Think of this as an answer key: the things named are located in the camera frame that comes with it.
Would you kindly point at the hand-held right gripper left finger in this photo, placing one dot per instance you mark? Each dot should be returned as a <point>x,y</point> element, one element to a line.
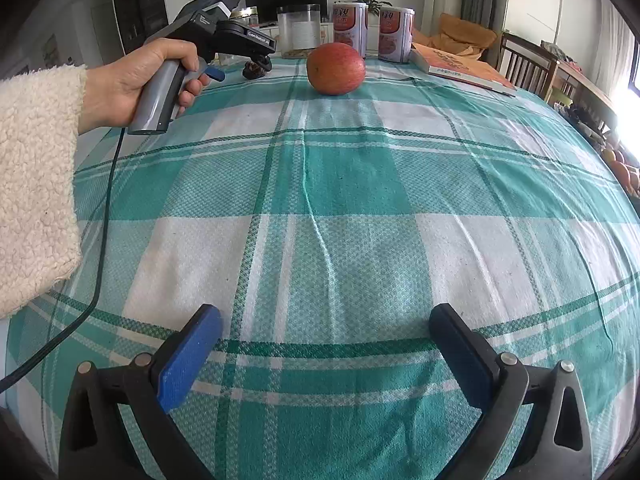
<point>192,355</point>

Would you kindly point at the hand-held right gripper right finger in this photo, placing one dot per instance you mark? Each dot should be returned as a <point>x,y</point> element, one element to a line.
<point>462,355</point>

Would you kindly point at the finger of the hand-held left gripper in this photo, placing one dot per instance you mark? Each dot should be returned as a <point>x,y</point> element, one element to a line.
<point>262,61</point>
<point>215,73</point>

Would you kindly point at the dark dried fruit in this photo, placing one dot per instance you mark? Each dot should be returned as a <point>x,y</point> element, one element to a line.
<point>256,72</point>

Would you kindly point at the cream fleece sleeved left forearm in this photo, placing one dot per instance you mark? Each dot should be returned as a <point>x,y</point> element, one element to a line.
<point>35,185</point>

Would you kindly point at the person's left hand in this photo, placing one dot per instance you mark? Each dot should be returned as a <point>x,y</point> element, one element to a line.
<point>120,80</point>

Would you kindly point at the clear plastic jar black lid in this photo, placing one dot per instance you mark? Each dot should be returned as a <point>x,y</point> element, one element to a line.
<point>298,32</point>

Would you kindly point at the glass jar gold lid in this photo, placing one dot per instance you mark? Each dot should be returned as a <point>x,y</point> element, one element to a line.
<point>248,14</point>

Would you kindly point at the red apple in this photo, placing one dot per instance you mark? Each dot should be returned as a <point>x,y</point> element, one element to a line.
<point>335,70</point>

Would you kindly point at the white orange printed can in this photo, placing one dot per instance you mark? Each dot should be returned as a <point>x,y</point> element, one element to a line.
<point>396,35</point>
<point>350,27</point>

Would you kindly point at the green potted plant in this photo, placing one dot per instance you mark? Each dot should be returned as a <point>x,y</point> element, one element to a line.
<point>370,0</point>

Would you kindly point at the green white plaid tablecloth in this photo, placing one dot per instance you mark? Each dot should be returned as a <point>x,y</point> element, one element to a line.
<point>350,185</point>

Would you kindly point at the orange cover book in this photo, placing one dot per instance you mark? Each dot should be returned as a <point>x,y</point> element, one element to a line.
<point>460,67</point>

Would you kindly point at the orange beanbag chair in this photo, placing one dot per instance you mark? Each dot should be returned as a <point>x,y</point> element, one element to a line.
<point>465,35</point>

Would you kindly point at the orange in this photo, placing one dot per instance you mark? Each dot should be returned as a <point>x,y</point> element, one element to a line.
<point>621,171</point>
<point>634,182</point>

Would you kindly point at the dark wooden chair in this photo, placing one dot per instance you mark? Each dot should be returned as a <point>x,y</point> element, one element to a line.
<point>525,65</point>

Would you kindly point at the cluttered wooden desk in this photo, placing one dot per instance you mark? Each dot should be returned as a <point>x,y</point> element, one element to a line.
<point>585,80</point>

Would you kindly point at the dark wall cabinet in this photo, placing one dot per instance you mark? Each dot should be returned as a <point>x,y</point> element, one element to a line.
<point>140,5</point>

